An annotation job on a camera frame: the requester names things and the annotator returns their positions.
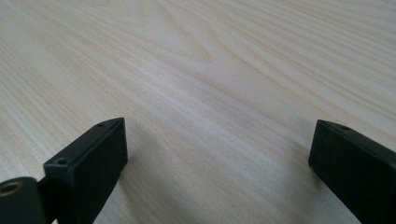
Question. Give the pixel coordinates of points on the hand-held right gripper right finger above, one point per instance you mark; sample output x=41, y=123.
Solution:
x=351, y=174

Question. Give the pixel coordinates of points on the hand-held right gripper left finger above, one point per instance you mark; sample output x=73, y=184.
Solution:
x=90, y=168

